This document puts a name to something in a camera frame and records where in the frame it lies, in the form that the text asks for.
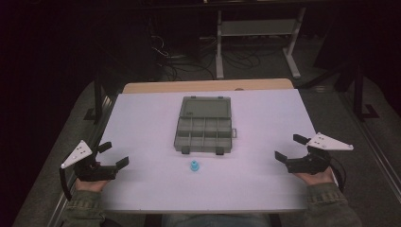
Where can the person's left hand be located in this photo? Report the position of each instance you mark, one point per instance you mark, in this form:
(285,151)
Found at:
(90,185)

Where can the black metal stand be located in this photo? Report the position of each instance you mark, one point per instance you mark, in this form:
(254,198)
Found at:
(98,97)
(359,94)

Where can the aluminium frame rail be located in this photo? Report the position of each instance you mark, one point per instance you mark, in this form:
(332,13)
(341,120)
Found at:
(378,148)
(82,170)

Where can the small blue plastic part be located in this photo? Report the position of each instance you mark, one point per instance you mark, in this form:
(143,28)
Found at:
(194,165)

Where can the white metal desk frame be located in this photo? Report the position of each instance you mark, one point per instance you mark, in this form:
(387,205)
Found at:
(258,28)

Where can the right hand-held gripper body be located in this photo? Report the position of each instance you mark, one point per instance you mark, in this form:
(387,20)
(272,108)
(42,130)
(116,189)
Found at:
(310,164)

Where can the person's right hand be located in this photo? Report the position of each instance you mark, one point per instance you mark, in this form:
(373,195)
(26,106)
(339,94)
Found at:
(317,178)

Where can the grey plastic compartment box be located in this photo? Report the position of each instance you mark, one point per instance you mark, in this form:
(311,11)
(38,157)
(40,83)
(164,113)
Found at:
(205,124)

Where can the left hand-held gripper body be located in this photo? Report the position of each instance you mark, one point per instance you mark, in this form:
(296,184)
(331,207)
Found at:
(94,171)

